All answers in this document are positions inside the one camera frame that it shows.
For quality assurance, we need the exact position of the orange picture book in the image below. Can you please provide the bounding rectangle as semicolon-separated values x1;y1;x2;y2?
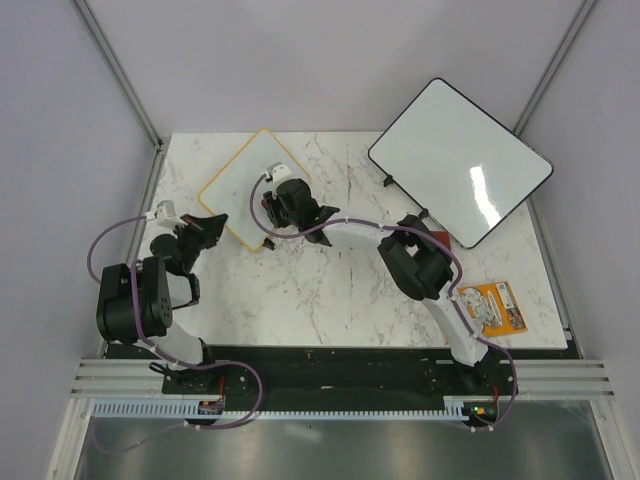
453;281;528;339

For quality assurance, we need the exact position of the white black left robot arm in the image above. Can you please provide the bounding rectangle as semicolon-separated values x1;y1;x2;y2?
96;214;228;393

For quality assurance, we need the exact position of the black-framed large whiteboard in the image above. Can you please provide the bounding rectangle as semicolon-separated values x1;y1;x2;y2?
368;77;554;249

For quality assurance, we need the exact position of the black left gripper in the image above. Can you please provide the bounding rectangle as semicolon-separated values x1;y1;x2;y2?
174;213;228;272

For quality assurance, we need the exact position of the brown red eraser block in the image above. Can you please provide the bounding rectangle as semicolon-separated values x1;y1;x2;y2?
432;231;451;249

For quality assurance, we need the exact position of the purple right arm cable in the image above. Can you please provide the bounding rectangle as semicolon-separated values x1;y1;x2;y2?
249;171;521;434

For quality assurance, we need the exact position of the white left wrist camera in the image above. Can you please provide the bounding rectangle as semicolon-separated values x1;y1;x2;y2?
145;200;185;229

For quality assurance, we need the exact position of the yellow-framed small whiteboard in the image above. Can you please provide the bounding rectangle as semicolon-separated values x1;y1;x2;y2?
198;129;312;252

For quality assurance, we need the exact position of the aluminium extrusion rail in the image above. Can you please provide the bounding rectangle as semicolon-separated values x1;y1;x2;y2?
69;357;169;400

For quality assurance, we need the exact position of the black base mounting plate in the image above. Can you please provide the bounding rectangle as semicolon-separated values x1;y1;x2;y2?
104;343;585;401

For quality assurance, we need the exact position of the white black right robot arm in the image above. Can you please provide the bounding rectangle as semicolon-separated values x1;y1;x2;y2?
257;172;500;394

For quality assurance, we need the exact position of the white slotted cable duct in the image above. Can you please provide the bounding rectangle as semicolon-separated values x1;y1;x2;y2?
91;399;496;421

